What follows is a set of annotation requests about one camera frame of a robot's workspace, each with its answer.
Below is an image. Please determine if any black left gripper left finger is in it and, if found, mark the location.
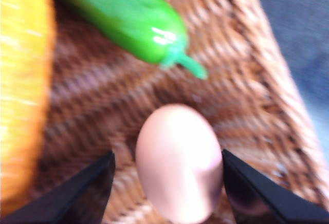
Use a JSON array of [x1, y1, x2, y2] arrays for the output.
[[0, 151, 116, 224]]

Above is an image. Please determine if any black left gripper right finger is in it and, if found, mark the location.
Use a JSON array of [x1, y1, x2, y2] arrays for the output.
[[222, 149, 329, 224]]

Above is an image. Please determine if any brown egg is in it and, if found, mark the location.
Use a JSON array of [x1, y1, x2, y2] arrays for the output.
[[136, 104, 224, 223]]

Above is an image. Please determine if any brown wicker basket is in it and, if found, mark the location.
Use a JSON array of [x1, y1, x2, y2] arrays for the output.
[[30, 0, 329, 224]]

